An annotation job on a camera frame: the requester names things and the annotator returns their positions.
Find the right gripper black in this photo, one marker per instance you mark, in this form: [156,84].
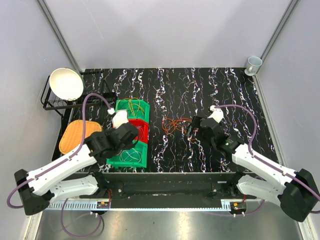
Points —
[194,123]

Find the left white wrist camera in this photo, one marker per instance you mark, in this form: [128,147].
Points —
[118,117]

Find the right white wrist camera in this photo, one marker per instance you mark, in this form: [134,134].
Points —
[216,114]

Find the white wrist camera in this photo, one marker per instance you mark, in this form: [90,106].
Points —
[216,114]
[118,117]

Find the red plastic bin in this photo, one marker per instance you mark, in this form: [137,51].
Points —
[143,128]

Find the orange woven basket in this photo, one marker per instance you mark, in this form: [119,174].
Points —
[72,136]

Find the white bowl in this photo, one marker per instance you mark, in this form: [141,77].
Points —
[66,84]

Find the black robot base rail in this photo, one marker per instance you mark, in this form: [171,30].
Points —
[169,191]

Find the white mug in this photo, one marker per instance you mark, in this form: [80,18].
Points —
[253,65]

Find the far green plastic bin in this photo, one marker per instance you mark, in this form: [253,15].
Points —
[136,108]

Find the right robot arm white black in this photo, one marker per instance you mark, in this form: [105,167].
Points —
[295,192]

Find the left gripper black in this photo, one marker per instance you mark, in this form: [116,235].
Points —
[130,146]

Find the near green plastic bin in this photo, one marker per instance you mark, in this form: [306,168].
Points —
[132,158]

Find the black wire dish rack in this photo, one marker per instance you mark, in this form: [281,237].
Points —
[71,110]

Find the green plastic bin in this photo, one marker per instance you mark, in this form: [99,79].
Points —
[136,108]
[132,158]

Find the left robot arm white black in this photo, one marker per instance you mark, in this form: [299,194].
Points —
[48,184]

